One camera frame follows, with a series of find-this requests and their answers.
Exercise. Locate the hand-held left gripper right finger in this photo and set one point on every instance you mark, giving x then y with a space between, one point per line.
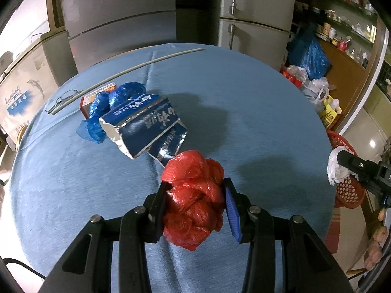
232 213

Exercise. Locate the wooden door frame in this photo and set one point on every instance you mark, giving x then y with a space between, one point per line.
363 110

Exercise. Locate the large blue plastic bag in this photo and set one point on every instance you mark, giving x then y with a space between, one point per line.
311 55

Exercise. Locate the yellow paper bag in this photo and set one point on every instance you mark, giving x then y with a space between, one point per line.
328 113

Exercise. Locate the person's right hand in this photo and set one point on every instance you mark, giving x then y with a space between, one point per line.
377 238

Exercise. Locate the shelf jars and bottles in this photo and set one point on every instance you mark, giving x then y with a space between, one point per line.
326 30

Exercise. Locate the blue foil carton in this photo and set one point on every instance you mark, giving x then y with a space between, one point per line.
146 128

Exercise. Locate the red plastic basket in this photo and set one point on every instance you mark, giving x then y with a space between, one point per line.
348 189

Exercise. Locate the blue tablecloth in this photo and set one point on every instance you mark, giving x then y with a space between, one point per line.
244 128

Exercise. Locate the white wrapper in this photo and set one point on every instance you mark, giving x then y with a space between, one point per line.
334 164

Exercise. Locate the wooden cabinet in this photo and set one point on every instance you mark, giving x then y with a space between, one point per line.
345 73

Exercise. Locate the small blue plastic bag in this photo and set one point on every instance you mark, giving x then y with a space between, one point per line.
97 106

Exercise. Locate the red plastic bag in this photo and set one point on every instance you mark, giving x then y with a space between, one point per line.
192 189

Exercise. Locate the grey drawer refrigerator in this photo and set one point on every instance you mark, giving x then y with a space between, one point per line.
122 21

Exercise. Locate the eyeglasses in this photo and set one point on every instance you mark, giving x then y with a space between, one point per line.
60 99

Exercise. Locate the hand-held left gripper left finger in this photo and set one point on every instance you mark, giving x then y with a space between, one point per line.
155 216

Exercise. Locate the red jar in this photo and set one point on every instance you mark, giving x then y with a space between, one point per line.
342 45

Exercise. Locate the long grey rod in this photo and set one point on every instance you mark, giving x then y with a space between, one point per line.
146 63

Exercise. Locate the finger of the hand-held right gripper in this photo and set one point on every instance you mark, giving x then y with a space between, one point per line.
360 168

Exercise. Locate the red gift bag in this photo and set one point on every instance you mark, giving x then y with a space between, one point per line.
290 77

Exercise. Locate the red striped stool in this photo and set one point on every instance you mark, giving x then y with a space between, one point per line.
333 229

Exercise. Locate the small red box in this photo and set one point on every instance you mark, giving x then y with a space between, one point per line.
87 102

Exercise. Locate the white plastic bag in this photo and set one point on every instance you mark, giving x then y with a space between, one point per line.
297 71
320 87

